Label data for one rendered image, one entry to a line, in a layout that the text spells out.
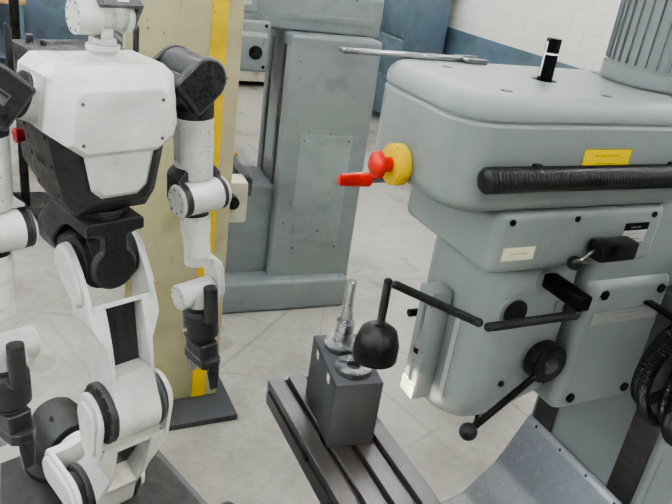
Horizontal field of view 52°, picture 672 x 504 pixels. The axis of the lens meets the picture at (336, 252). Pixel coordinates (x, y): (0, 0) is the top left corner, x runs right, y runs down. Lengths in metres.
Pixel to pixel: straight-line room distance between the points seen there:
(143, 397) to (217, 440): 1.53
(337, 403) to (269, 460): 1.41
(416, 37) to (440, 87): 7.49
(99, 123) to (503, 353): 0.83
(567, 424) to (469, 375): 0.56
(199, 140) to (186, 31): 1.10
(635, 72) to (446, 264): 0.41
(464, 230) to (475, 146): 0.18
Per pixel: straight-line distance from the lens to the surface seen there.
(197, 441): 3.12
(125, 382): 1.59
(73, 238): 1.56
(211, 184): 1.62
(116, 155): 1.41
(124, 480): 1.88
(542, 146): 0.96
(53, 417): 2.08
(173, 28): 2.62
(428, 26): 8.48
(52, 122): 1.36
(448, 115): 0.91
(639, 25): 1.20
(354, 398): 1.67
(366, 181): 1.08
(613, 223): 1.13
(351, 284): 1.67
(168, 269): 2.92
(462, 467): 3.22
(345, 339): 1.74
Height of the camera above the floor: 2.05
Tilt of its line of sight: 25 degrees down
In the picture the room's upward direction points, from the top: 8 degrees clockwise
